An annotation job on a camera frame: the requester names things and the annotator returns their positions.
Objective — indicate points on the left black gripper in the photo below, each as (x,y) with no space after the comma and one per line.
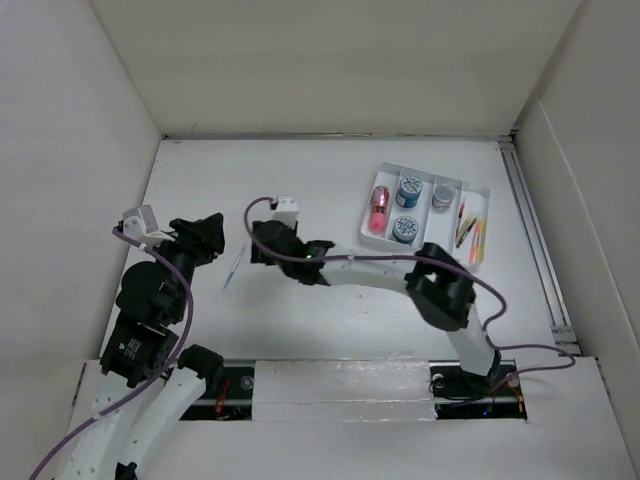
(203,236)

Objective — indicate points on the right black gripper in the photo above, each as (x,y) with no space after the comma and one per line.
(258,255)

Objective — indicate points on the blue clear pen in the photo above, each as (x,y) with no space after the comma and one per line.
(234,267)

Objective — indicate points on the pink glue bottle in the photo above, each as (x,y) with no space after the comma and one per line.
(379,209)

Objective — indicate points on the blue patterned tape roll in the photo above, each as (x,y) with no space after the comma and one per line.
(405,230)
(409,191)

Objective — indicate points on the clear jar of beads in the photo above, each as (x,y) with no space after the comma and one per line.
(443,196)

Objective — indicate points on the yellow pen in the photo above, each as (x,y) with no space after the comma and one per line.
(462,232)
(480,257)

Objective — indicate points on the orange pen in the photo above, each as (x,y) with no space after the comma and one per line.
(475,246)

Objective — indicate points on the red clear pen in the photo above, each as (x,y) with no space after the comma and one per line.
(459,219)

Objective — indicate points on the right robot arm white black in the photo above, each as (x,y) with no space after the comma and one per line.
(441,290)

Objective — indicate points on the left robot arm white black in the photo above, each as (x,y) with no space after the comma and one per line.
(149,376)

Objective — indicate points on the white compartment tray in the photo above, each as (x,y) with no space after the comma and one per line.
(436,225)

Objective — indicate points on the white foam block front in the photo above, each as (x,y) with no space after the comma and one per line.
(343,391)

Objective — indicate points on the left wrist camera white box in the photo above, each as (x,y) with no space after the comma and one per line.
(139,222)

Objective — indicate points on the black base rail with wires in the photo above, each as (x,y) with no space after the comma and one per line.
(232,399)

